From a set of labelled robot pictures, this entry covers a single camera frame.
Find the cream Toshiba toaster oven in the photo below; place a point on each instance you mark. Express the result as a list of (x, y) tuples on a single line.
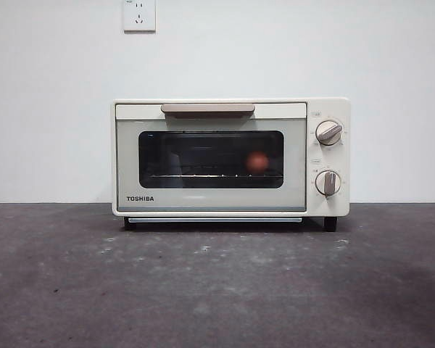
[(326, 159)]

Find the beige timer knob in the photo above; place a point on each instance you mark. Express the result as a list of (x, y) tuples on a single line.
[(327, 183)]

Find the brown egg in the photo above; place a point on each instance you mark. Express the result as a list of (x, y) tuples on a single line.
[(257, 162)]

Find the white wall socket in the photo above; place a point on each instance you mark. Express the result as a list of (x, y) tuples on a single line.
[(139, 18)]

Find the beige temperature knob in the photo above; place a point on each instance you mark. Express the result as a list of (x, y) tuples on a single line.
[(328, 133)]

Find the silver crumb tray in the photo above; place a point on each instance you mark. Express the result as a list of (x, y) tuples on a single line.
[(203, 220)]

